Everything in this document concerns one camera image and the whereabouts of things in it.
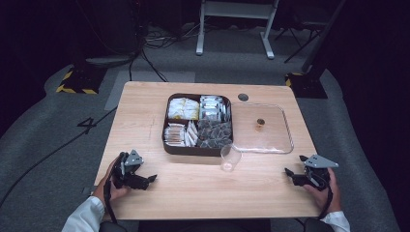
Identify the pile of dark tea bags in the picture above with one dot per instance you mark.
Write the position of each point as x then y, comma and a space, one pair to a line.
214, 133

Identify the black yellow striped stand base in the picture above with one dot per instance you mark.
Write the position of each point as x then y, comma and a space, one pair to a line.
82, 80
307, 85

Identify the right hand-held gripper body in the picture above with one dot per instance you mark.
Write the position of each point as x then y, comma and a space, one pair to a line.
317, 167

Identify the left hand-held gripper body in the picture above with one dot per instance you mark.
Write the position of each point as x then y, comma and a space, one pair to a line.
129, 161

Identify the row of white stick packets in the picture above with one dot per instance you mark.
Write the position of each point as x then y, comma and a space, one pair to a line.
179, 135

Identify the pile of silver packets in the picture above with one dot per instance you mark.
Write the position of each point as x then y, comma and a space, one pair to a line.
212, 108

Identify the white metal desk frame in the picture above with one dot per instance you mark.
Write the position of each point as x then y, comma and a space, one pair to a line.
269, 42

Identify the person's left hand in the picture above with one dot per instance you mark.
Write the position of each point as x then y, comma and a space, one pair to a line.
108, 190

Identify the clear glass cup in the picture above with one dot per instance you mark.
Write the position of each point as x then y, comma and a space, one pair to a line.
230, 158

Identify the dark brown compartment box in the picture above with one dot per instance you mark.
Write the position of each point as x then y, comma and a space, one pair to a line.
166, 129

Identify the clear plastic lid brown knob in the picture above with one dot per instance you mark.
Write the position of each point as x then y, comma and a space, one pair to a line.
267, 135

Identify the person's right hand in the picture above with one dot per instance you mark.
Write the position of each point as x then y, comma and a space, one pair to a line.
327, 199

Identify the pile of yellow white packets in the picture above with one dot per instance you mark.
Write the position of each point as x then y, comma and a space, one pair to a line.
183, 109

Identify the black tripod stand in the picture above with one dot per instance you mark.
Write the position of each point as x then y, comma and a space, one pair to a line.
301, 35

